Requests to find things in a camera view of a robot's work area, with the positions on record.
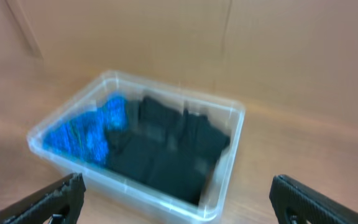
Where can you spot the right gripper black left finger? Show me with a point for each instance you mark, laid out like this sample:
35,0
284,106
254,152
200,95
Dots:
60,202

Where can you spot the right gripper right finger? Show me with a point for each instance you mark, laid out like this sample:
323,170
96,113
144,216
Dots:
294,202

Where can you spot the blue sequin garment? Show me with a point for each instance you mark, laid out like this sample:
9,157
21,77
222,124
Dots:
84,136

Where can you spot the large black garment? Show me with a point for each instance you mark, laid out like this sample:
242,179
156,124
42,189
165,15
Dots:
151,128

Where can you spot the small black garment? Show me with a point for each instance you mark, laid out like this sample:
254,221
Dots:
193,148

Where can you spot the clear plastic storage bin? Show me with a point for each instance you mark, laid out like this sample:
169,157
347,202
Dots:
227,115

